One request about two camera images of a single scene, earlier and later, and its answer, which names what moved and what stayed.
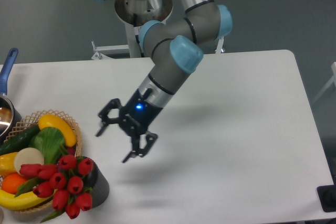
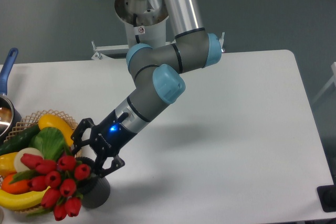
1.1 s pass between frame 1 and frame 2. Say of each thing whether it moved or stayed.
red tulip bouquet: moved
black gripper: moved
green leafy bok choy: stayed
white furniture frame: stayed
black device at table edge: stayed
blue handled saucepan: stayed
